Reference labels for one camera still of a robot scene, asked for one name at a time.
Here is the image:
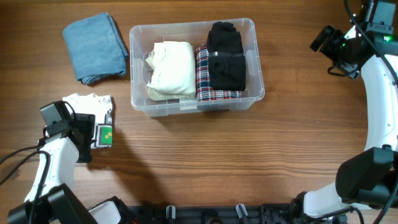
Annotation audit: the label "white printed t-shirt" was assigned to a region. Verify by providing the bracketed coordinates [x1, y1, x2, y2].
[62, 93, 113, 149]

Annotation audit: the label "cream garment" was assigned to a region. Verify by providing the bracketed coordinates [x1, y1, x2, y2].
[146, 41, 196, 101]

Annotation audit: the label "black garment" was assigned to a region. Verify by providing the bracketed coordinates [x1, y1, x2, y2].
[206, 21, 246, 91]

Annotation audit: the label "red plaid shirt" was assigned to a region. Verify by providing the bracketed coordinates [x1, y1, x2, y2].
[195, 44, 243, 101]

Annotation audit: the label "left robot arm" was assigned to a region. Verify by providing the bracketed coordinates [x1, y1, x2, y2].
[7, 114, 138, 224]

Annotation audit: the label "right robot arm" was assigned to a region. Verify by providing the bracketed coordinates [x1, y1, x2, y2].
[286, 25, 397, 223]

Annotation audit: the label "clear plastic storage container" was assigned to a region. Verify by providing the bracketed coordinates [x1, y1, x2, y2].
[129, 18, 266, 117]

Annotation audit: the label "folded blue denim jeans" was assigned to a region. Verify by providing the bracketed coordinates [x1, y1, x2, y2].
[62, 12, 129, 85]

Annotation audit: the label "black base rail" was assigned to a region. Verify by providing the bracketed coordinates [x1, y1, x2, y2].
[130, 204, 289, 224]

